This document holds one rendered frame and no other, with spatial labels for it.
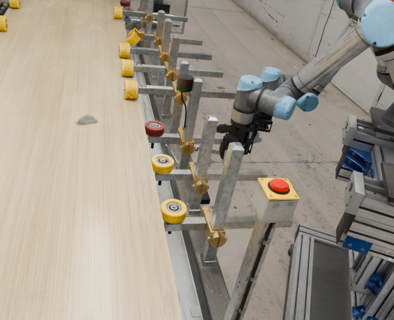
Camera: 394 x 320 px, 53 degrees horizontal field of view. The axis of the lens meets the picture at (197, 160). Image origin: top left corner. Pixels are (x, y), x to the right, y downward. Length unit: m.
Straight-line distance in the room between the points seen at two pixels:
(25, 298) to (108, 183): 0.46
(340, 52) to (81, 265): 0.95
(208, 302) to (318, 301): 0.91
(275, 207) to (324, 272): 1.41
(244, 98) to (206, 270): 0.57
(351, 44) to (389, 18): 0.21
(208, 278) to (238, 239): 1.21
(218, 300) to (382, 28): 0.87
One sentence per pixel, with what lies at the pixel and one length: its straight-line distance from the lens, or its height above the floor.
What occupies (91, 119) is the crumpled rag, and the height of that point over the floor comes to 0.91.
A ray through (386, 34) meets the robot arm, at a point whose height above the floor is 1.49.
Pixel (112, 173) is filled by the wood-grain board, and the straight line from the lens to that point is 1.34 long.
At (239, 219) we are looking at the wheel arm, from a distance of 1.32.
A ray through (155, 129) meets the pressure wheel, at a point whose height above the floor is 0.91.
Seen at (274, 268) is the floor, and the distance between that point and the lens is 2.42.
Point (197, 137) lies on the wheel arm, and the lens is 1.68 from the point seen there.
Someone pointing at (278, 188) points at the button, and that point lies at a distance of 0.83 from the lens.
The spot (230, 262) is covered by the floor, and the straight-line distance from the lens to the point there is 2.36.
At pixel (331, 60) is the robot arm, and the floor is 1.35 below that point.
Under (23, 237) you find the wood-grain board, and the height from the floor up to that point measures 0.90.
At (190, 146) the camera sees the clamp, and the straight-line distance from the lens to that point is 1.60.
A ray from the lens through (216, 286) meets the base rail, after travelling 1.31.
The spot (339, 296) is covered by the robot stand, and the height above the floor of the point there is 0.21.
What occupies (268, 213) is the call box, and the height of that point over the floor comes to 1.18.
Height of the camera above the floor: 1.70
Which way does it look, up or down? 33 degrees down
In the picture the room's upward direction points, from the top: 11 degrees clockwise
